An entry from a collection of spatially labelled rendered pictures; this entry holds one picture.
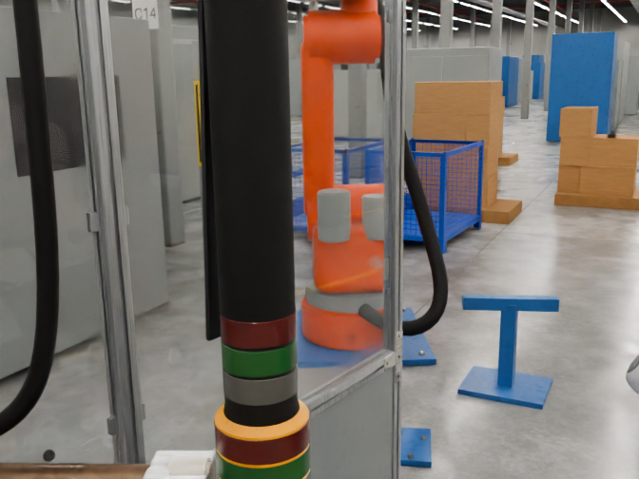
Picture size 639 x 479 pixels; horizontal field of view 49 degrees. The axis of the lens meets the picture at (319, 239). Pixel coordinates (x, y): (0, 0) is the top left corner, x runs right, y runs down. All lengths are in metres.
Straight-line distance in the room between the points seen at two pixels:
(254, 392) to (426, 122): 8.15
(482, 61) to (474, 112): 2.66
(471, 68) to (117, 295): 9.92
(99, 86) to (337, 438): 1.03
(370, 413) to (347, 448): 0.11
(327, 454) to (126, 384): 0.67
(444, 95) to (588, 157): 2.18
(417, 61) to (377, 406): 9.48
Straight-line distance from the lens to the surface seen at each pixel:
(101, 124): 1.10
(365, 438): 1.86
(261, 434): 0.31
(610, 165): 9.50
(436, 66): 11.00
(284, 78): 0.28
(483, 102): 8.21
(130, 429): 1.24
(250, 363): 0.30
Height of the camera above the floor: 1.72
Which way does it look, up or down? 14 degrees down
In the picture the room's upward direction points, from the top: 1 degrees counter-clockwise
